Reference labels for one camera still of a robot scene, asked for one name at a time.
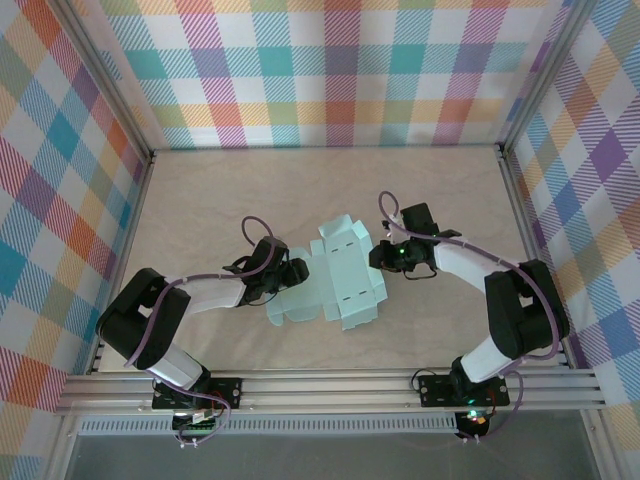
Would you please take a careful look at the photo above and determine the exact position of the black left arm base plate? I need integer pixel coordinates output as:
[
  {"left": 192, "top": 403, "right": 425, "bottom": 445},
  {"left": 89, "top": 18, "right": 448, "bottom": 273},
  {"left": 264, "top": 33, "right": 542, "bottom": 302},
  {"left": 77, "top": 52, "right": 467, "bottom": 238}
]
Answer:
[{"left": 151, "top": 378, "right": 245, "bottom": 411}]

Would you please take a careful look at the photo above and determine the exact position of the control board with green terminal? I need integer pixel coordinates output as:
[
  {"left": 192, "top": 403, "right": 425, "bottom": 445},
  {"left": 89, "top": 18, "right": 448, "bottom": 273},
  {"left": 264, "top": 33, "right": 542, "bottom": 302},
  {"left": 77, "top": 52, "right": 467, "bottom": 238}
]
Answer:
[{"left": 172, "top": 408, "right": 224, "bottom": 437}]

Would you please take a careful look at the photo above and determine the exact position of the light teal paper box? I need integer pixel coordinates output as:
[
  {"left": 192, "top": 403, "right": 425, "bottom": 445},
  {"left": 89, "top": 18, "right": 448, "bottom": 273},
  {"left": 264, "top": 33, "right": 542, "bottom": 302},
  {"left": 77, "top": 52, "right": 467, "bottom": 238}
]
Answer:
[{"left": 266, "top": 214, "right": 389, "bottom": 332}]

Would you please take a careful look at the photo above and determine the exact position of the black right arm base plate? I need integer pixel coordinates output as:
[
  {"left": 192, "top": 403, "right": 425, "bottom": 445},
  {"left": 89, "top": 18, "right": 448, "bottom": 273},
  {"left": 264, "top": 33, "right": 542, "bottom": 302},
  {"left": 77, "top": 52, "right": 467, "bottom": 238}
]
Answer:
[{"left": 417, "top": 372, "right": 511, "bottom": 408}]

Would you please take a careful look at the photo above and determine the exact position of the aluminium frame post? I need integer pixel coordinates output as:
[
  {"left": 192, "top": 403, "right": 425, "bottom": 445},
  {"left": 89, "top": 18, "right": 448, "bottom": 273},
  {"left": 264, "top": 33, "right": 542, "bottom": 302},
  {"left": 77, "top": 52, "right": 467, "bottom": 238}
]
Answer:
[
  {"left": 497, "top": 0, "right": 599, "bottom": 161},
  {"left": 49, "top": 0, "right": 156, "bottom": 166}
]

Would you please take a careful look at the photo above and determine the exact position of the long aluminium mounting rail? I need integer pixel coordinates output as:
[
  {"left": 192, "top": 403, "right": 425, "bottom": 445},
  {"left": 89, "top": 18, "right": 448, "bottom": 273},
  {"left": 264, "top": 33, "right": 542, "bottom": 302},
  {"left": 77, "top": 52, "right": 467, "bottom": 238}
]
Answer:
[{"left": 54, "top": 369, "right": 609, "bottom": 416}]

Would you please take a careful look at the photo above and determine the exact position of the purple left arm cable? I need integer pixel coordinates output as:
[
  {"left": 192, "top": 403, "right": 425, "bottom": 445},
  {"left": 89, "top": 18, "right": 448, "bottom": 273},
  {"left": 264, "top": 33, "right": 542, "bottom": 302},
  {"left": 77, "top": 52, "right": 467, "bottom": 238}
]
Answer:
[{"left": 124, "top": 215, "right": 276, "bottom": 447}]

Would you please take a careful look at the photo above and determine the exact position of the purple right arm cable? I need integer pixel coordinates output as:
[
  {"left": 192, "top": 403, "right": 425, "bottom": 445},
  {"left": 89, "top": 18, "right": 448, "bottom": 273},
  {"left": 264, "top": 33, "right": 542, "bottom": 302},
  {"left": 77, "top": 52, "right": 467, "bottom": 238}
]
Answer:
[{"left": 378, "top": 191, "right": 569, "bottom": 444}]

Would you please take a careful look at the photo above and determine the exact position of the aluminium frame leg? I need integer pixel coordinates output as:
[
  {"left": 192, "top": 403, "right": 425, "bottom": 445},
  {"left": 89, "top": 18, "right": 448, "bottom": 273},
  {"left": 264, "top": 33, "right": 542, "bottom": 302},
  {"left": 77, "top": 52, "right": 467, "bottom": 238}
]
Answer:
[
  {"left": 47, "top": 414, "right": 81, "bottom": 480},
  {"left": 579, "top": 407, "right": 619, "bottom": 480}
]

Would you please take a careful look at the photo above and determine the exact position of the grey slotted cable duct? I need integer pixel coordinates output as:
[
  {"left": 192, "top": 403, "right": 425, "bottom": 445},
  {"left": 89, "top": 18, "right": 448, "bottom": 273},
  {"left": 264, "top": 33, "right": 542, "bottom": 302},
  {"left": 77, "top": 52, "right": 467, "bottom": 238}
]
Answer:
[{"left": 77, "top": 418, "right": 459, "bottom": 436}]

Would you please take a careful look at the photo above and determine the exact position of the control board with lit LEDs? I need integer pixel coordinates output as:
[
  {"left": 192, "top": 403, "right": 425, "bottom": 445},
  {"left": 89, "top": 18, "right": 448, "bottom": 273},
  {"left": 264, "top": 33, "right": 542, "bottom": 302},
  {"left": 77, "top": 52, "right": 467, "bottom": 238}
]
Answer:
[{"left": 457, "top": 407, "right": 491, "bottom": 437}]

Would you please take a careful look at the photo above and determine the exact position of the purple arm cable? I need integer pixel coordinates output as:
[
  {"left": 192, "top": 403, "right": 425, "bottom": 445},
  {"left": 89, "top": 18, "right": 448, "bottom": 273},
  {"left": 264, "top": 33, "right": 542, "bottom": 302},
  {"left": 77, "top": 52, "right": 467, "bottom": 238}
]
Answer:
[
  {"left": 124, "top": 215, "right": 276, "bottom": 447},
  {"left": 378, "top": 191, "right": 569, "bottom": 444}
]

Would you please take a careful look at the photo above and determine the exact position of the aluminium side rail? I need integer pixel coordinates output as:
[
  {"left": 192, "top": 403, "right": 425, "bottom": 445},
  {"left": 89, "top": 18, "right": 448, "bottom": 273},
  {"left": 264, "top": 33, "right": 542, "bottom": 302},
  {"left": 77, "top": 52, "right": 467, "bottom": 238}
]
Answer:
[
  {"left": 497, "top": 147, "right": 574, "bottom": 371},
  {"left": 87, "top": 149, "right": 157, "bottom": 376}
]

